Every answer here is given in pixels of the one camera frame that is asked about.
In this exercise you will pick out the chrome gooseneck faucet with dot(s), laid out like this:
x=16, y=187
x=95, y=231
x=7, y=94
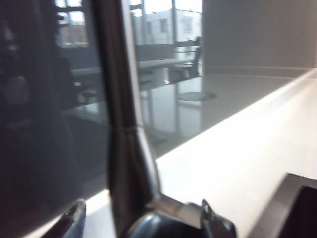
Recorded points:
x=116, y=99

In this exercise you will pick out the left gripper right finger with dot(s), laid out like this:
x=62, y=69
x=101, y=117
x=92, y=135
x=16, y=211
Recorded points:
x=218, y=225

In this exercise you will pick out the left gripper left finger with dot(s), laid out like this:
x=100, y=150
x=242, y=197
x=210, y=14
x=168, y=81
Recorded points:
x=74, y=218

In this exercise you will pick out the black stainless sink basin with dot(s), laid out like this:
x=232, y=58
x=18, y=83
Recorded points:
x=304, y=210

